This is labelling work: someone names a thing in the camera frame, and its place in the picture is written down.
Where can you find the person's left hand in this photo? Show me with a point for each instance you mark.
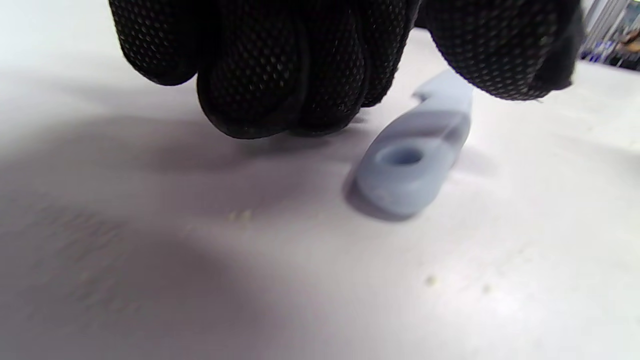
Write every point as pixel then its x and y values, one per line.
pixel 275 60

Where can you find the light blue plastic knife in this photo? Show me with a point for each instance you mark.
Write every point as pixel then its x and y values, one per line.
pixel 415 150

